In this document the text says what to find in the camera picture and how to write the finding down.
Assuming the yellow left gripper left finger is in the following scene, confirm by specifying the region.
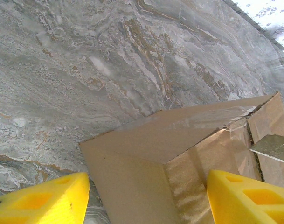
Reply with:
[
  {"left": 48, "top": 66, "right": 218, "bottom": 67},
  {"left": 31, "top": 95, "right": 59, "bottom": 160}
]
[{"left": 0, "top": 172, "right": 90, "bottom": 224}]

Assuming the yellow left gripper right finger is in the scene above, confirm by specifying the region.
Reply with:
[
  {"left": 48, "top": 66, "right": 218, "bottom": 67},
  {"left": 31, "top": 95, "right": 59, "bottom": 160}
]
[{"left": 206, "top": 169, "right": 284, "bottom": 224}]

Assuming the brown cardboard express box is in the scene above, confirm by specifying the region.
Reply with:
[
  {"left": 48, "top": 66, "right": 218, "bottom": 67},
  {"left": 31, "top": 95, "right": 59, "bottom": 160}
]
[{"left": 79, "top": 91, "right": 284, "bottom": 224}]

